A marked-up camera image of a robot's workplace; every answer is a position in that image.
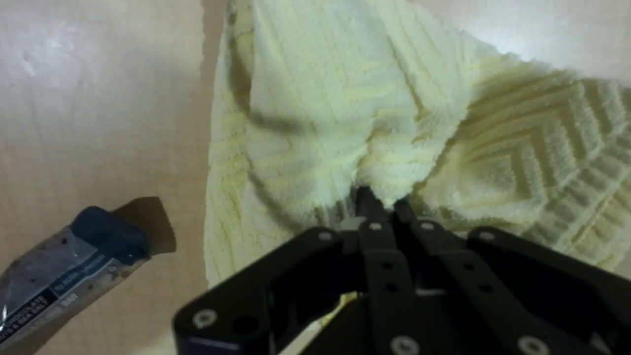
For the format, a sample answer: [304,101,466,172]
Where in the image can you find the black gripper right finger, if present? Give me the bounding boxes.
[393,199,631,355]

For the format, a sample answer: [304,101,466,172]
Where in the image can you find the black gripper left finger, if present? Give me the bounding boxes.
[172,185,425,355]

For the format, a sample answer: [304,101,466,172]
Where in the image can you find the yellow ribbed cloth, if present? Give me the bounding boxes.
[202,0,631,288]

